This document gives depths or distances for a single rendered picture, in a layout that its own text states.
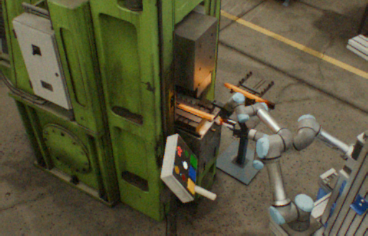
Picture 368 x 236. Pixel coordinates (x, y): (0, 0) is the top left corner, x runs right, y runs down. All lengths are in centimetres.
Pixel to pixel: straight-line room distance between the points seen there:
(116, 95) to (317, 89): 286
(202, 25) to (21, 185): 239
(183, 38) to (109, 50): 49
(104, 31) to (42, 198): 194
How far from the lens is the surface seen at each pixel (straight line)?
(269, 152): 254
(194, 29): 266
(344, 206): 268
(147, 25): 235
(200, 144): 314
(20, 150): 453
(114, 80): 287
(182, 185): 261
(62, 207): 397
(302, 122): 288
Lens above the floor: 319
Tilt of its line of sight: 44 degrees down
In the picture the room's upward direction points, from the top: 1 degrees clockwise
